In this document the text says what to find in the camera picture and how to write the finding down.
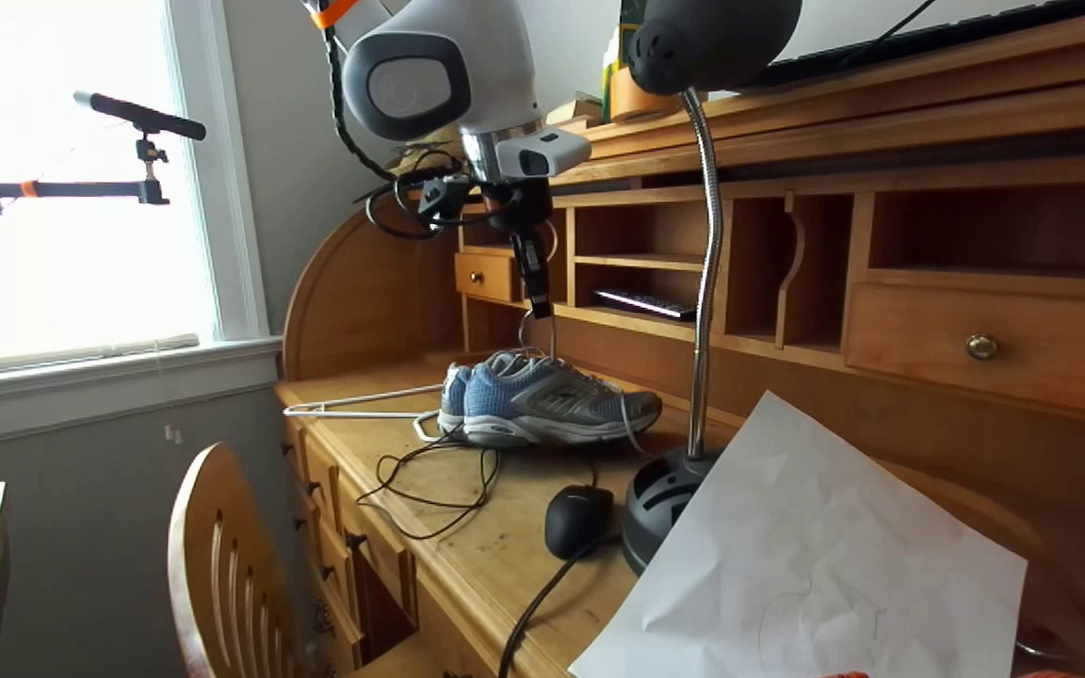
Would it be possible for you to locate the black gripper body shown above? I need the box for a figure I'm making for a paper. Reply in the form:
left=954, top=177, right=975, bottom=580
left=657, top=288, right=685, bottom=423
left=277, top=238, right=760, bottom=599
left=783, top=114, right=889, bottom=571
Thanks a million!
left=485, top=177, right=561, bottom=280

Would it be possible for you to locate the blue grey sneaker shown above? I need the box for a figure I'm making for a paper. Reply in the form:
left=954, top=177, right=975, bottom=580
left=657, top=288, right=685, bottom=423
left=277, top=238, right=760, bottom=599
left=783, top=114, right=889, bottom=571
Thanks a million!
left=457, top=354, right=667, bottom=453
left=438, top=351, right=536, bottom=443

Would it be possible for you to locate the wooden drawer with brass knob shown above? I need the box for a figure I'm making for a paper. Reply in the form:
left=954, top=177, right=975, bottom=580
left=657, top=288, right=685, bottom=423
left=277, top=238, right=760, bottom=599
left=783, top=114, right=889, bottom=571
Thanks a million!
left=450, top=242, right=528, bottom=310
left=840, top=280, right=1085, bottom=424

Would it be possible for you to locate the black flat device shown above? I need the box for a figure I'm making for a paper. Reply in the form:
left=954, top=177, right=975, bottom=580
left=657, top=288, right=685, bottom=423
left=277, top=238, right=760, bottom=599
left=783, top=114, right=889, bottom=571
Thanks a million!
left=592, top=283, right=696, bottom=324

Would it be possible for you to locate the black computer mouse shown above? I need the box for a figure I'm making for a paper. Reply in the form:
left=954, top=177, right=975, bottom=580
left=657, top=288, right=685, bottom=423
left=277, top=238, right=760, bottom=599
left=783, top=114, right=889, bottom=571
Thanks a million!
left=541, top=481, right=622, bottom=565

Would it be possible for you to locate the green bottle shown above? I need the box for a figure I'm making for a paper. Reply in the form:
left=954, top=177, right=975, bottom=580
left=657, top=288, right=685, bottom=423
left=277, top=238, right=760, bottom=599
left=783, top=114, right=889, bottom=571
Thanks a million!
left=615, top=0, right=647, bottom=67

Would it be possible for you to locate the black gooseneck desk lamp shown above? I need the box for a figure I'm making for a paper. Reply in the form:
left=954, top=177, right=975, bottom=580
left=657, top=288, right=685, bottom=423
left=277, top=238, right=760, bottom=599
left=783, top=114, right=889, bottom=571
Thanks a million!
left=619, top=0, right=807, bottom=575

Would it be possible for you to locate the white paper sheet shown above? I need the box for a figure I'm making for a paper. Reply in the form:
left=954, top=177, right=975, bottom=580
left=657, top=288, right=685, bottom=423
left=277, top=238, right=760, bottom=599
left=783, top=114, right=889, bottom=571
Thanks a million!
left=565, top=388, right=1032, bottom=678

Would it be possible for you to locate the wooden chair back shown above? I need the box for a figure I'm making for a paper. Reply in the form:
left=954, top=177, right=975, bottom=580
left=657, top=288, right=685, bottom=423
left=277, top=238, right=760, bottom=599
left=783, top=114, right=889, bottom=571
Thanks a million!
left=160, top=437, right=443, bottom=678

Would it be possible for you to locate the wooden rolltop desk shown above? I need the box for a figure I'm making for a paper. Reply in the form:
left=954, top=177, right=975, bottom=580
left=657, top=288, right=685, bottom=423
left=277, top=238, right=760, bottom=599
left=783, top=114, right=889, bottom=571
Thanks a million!
left=271, top=0, right=1085, bottom=678

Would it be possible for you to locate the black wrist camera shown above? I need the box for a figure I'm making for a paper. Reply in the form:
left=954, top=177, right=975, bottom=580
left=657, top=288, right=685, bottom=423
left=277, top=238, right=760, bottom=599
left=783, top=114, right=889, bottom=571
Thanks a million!
left=391, top=164, right=480, bottom=238

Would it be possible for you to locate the thin black mouse cable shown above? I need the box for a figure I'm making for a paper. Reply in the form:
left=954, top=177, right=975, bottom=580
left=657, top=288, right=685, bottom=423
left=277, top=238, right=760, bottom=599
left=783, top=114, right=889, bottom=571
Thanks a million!
left=359, top=432, right=507, bottom=547

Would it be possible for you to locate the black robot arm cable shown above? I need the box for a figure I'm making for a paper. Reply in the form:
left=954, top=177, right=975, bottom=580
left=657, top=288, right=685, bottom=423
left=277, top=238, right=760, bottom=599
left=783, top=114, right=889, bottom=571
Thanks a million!
left=318, top=21, right=497, bottom=243

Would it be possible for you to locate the white wire hanger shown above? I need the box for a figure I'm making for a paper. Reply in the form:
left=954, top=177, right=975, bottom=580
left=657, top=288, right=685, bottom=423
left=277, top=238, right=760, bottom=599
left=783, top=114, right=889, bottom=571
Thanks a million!
left=277, top=375, right=450, bottom=443

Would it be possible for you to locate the orange velcro strap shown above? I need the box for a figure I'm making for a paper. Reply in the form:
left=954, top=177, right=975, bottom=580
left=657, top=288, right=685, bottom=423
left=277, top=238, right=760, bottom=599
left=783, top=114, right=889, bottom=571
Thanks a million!
left=310, top=0, right=361, bottom=29

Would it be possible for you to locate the white window frame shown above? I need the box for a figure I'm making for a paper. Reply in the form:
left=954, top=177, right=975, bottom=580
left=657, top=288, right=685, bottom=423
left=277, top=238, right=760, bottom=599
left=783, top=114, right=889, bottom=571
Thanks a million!
left=0, top=0, right=287, bottom=453

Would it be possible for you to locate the black lamp power cord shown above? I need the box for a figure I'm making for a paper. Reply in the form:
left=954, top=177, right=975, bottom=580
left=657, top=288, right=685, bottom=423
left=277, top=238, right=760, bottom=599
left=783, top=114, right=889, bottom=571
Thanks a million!
left=492, top=558, right=580, bottom=678

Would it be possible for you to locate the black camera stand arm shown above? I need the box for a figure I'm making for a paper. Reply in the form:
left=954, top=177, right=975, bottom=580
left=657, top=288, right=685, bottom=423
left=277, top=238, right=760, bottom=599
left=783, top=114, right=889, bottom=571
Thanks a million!
left=0, top=88, right=209, bottom=221

